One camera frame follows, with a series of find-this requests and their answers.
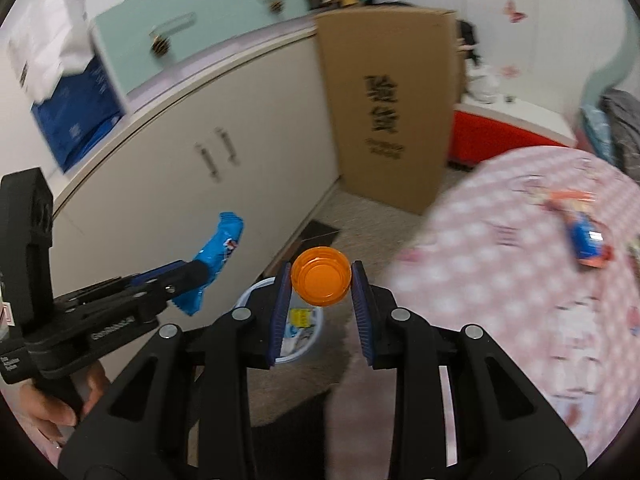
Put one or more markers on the mint and white headboard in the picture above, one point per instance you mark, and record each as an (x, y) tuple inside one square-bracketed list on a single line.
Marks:
[(600, 80)]

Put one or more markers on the person's left hand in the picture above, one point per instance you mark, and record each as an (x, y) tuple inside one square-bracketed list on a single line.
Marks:
[(47, 412)]

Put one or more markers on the blue striped pillow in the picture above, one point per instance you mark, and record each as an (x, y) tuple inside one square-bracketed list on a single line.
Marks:
[(597, 130)]

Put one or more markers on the pink butterfly sticker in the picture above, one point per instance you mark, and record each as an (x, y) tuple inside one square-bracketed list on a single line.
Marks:
[(512, 10)]

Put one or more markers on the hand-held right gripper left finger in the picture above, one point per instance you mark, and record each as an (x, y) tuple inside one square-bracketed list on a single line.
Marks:
[(280, 310)]

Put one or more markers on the orange and blue snack packet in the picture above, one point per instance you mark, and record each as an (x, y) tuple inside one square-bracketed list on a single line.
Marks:
[(585, 235)]

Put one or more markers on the black bag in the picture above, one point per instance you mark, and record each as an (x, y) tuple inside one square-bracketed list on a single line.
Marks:
[(467, 40)]

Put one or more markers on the orange bottle cap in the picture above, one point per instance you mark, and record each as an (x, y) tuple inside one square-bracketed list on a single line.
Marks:
[(320, 280)]

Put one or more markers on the white box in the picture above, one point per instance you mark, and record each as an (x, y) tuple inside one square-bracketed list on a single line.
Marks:
[(45, 35)]

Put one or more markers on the grey blanket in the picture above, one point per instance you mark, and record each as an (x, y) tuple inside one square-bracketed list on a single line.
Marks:
[(625, 130)]

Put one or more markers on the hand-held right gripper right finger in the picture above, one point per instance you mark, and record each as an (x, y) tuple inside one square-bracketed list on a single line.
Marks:
[(362, 310)]

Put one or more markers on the white plastic bag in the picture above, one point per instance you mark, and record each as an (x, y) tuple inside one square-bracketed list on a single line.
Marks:
[(482, 87)]

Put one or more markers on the red and white platform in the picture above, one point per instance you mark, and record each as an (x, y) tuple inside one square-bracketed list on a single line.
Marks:
[(500, 132)]

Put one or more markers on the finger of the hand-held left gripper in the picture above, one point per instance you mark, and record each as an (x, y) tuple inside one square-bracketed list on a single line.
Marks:
[(155, 302), (150, 277)]

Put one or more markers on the white plastic bin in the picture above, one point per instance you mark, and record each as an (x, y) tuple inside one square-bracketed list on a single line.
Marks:
[(305, 340)]

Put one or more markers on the white cabinet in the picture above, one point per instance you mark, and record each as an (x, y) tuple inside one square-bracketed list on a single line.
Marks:
[(150, 200)]

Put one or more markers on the blue box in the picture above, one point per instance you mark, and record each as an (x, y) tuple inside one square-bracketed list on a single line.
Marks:
[(75, 120)]

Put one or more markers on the brown cardboard box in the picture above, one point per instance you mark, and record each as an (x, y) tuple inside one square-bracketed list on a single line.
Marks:
[(390, 110)]

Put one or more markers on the mint green drawer unit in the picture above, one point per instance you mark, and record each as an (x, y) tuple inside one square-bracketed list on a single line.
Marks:
[(210, 45)]

